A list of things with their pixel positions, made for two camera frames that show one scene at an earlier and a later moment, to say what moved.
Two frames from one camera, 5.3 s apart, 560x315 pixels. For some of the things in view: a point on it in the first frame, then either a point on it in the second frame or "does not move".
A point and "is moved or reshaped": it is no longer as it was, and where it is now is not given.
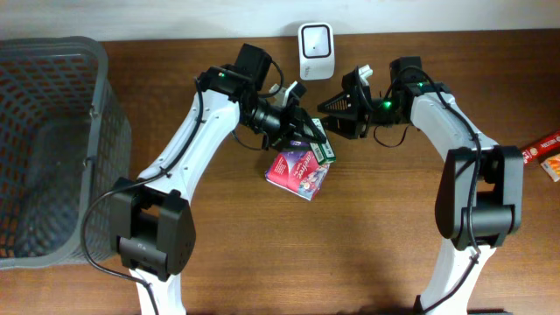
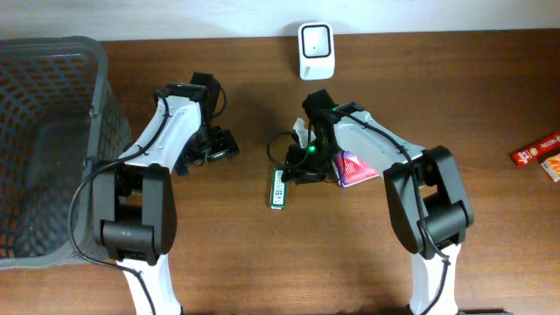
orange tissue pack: (551, 165) does not move
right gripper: (358, 109) to (304, 173)
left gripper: (293, 125) to (217, 150)
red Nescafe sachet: (536, 152) does not move
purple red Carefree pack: (297, 170) is moved or reshaped
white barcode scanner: (317, 51) does not move
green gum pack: (324, 152) is moved or reshaped
